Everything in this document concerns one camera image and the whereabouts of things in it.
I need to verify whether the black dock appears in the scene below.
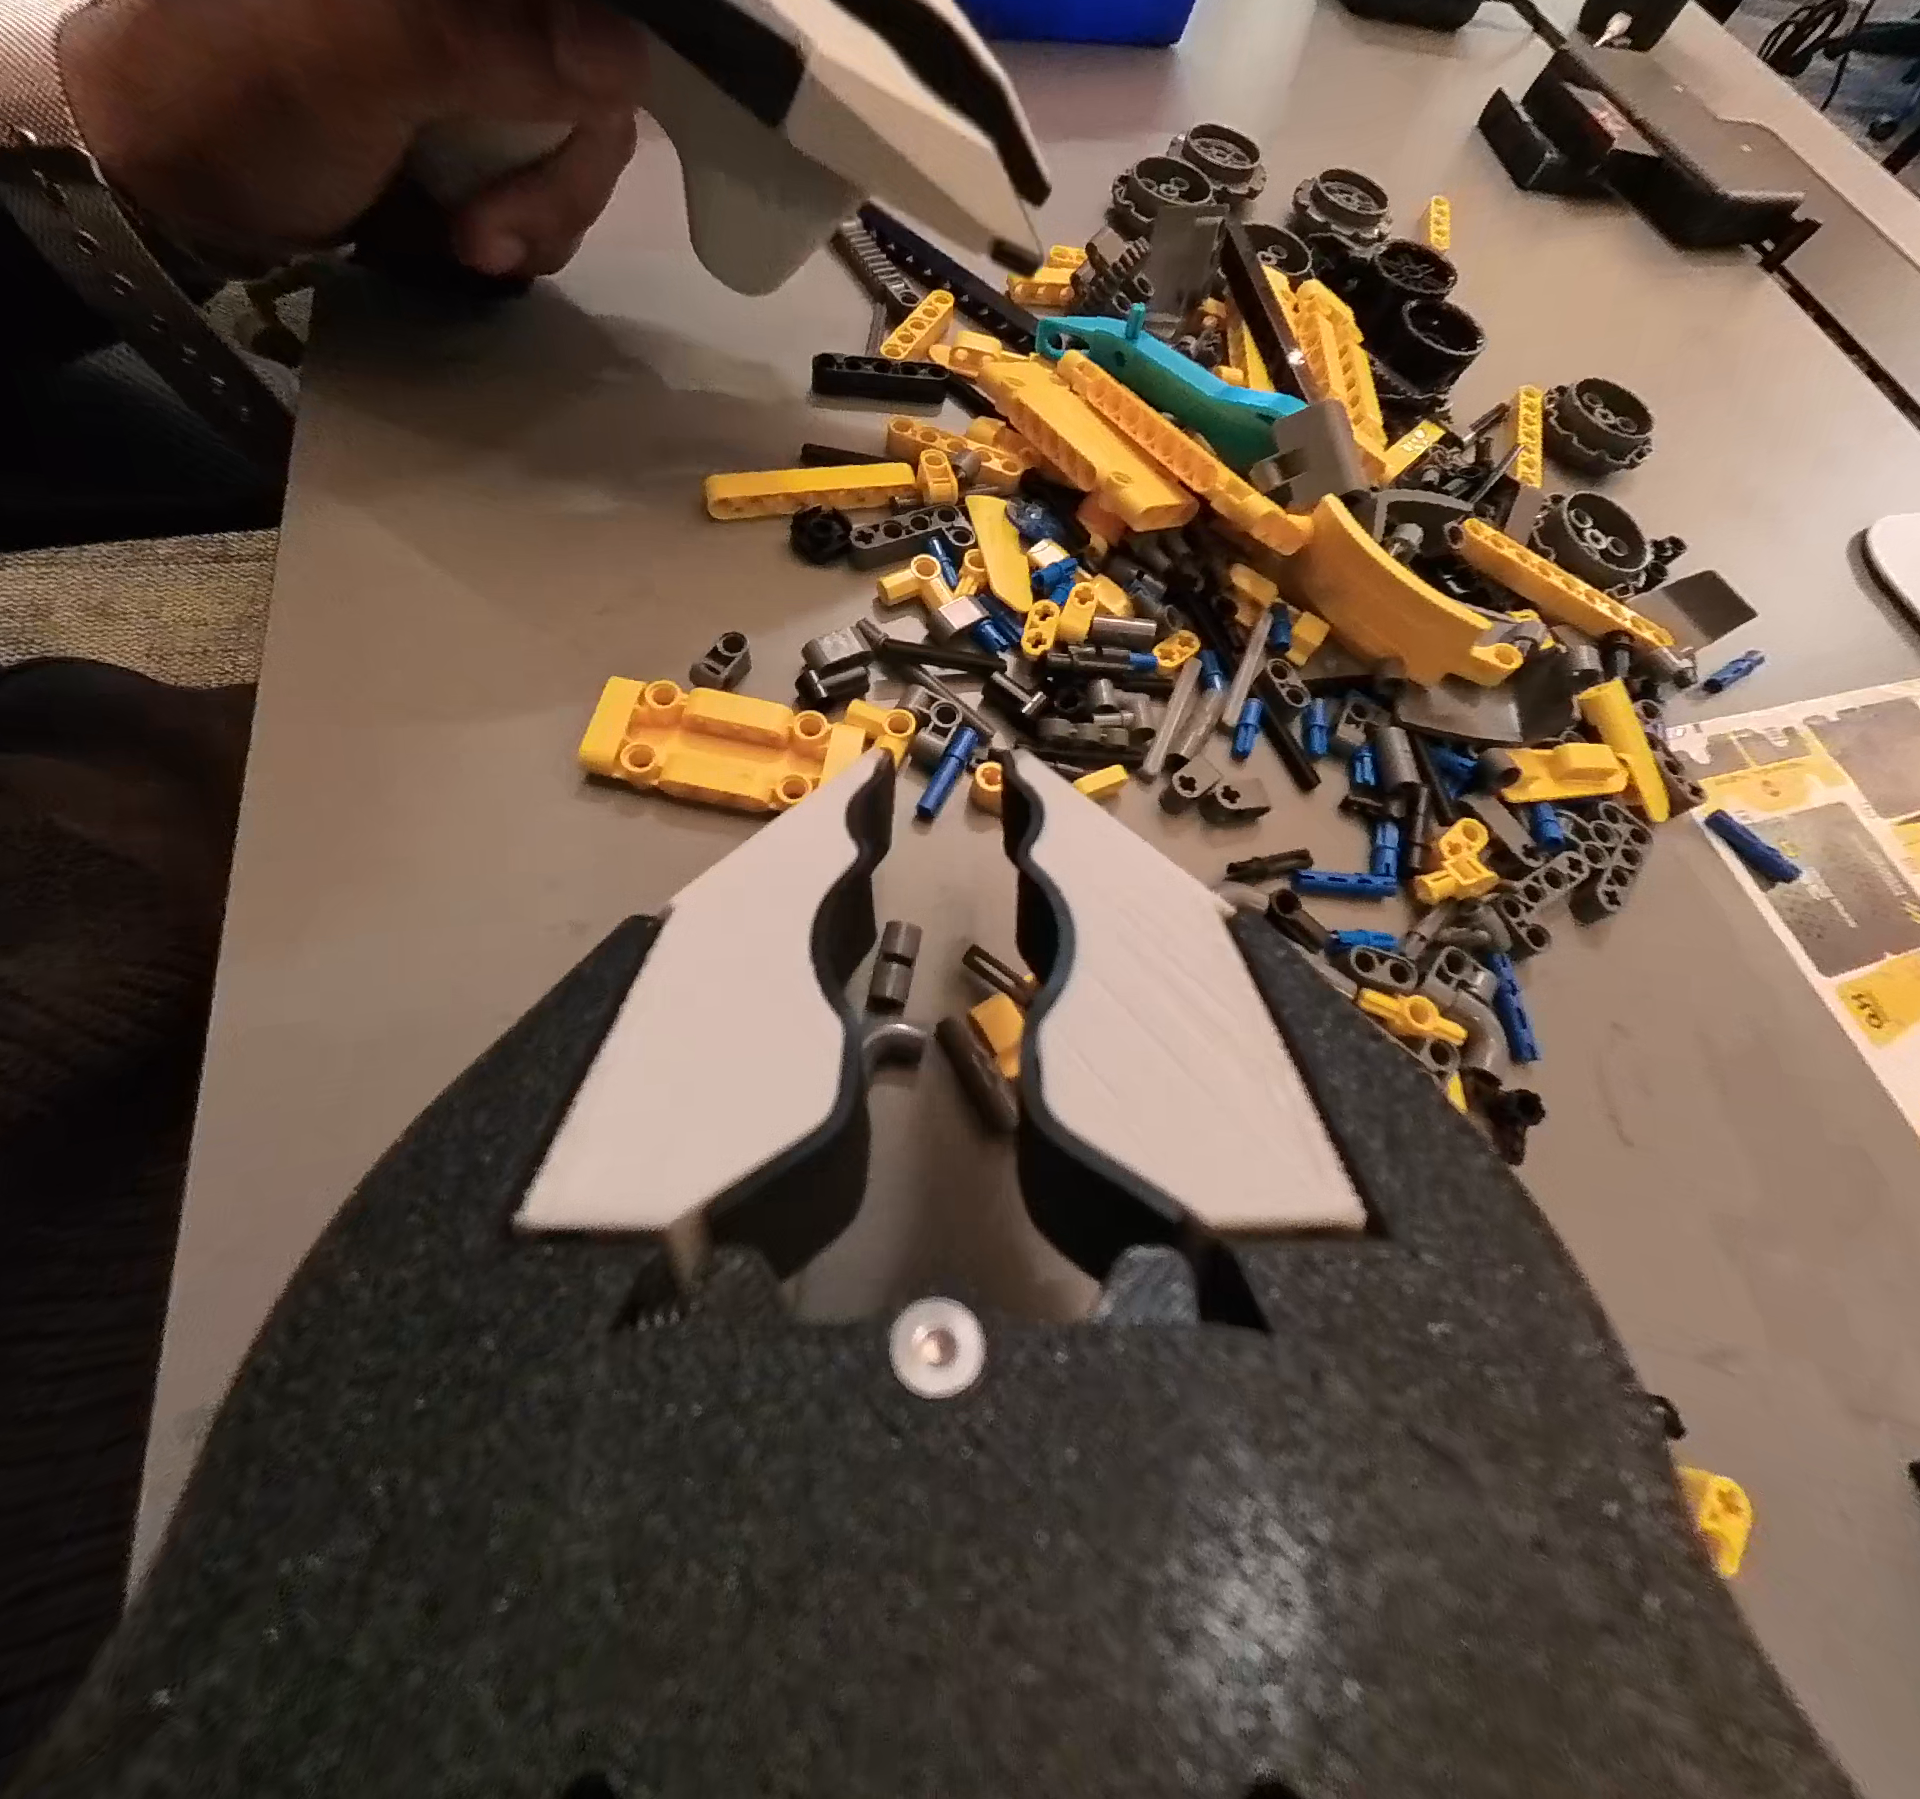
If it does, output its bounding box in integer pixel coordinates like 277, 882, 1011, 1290
1477, 41, 1821, 257

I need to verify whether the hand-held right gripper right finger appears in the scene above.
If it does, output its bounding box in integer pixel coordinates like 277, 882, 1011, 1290
993, 750, 1372, 1260

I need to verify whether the black toy wheels group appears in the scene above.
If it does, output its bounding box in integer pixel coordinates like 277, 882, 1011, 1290
1111, 124, 1676, 601

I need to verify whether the yellow grey sticker sheet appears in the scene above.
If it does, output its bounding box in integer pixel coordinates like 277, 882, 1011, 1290
1664, 681, 1920, 1140

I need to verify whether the teal brick separator tool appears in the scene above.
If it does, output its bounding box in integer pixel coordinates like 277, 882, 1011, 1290
1035, 304, 1309, 476

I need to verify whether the small yellow connector piece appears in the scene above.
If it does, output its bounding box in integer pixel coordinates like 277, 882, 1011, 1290
1677, 1467, 1758, 1580

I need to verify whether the black perforated strap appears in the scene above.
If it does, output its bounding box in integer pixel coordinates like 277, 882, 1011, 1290
0, 141, 302, 442

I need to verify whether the person's left hand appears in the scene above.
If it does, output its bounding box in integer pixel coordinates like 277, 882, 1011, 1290
60, 0, 650, 282

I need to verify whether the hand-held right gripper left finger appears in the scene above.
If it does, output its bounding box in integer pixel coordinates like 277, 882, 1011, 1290
514, 750, 902, 1286

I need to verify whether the person's left forearm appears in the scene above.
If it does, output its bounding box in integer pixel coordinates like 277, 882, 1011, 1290
0, 0, 302, 548

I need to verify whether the pile of toy building parts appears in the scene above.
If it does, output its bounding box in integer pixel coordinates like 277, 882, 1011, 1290
582, 124, 1810, 1173

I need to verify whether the yellow flat panel piece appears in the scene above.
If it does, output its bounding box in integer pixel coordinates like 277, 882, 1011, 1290
582, 678, 875, 819

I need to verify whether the person's black knit sweater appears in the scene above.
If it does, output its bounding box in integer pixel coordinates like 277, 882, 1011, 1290
0, 656, 287, 1786

